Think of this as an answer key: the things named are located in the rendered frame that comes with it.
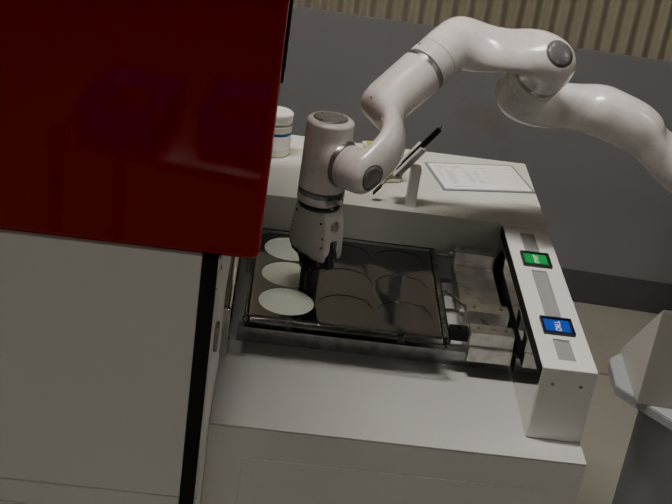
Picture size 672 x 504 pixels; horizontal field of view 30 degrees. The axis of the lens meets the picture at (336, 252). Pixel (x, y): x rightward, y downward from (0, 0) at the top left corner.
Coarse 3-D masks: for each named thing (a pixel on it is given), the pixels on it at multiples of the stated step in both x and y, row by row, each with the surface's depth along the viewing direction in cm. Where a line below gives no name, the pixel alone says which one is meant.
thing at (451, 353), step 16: (240, 336) 227; (256, 336) 227; (272, 336) 227; (288, 336) 227; (304, 336) 227; (320, 336) 227; (336, 336) 228; (352, 336) 228; (352, 352) 229; (368, 352) 229; (384, 352) 229; (400, 352) 229; (416, 352) 229; (432, 352) 229; (448, 352) 229; (464, 352) 229; (496, 368) 230
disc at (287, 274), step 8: (272, 264) 239; (280, 264) 239; (288, 264) 240; (296, 264) 240; (264, 272) 235; (272, 272) 236; (280, 272) 236; (288, 272) 237; (296, 272) 237; (272, 280) 233; (280, 280) 233; (288, 280) 234; (296, 280) 234
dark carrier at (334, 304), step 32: (352, 256) 247; (384, 256) 249; (416, 256) 250; (256, 288) 229; (288, 288) 231; (320, 288) 233; (352, 288) 235; (384, 288) 236; (416, 288) 238; (320, 320) 222; (352, 320) 224; (384, 320) 225; (416, 320) 227
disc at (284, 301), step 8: (280, 288) 231; (264, 296) 227; (272, 296) 227; (280, 296) 228; (288, 296) 228; (296, 296) 229; (304, 296) 229; (264, 304) 224; (272, 304) 225; (280, 304) 225; (288, 304) 226; (296, 304) 226; (304, 304) 226; (312, 304) 227; (280, 312) 222; (288, 312) 223; (296, 312) 223; (304, 312) 224
